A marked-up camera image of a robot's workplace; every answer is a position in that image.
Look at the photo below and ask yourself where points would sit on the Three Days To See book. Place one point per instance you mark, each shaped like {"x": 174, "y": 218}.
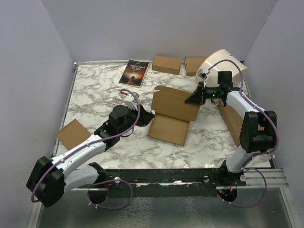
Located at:
{"x": 134, "y": 73}

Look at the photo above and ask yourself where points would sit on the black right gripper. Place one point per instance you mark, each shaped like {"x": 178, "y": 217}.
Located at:
{"x": 195, "y": 97}

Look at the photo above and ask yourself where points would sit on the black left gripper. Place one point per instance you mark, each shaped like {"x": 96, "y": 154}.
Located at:
{"x": 145, "y": 117}

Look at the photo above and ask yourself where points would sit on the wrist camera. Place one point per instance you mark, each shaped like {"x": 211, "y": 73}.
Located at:
{"x": 129, "y": 100}
{"x": 202, "y": 73}

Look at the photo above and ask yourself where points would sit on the white cylindrical drum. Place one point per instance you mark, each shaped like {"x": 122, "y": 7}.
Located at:
{"x": 222, "y": 54}

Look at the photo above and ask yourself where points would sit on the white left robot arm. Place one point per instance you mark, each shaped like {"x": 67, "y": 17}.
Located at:
{"x": 51, "y": 178}

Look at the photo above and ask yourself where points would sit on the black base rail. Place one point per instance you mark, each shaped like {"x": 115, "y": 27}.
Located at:
{"x": 154, "y": 183}

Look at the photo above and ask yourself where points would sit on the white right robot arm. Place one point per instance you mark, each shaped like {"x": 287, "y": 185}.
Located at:
{"x": 258, "y": 133}

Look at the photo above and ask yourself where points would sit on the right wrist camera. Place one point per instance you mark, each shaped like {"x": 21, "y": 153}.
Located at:
{"x": 202, "y": 73}

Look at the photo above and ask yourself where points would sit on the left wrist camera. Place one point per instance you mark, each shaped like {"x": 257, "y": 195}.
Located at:
{"x": 129, "y": 100}

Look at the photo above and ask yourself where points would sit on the cardboard box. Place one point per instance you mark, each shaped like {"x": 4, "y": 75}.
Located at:
{"x": 73, "y": 134}
{"x": 172, "y": 115}
{"x": 166, "y": 65}
{"x": 234, "y": 112}
{"x": 192, "y": 64}

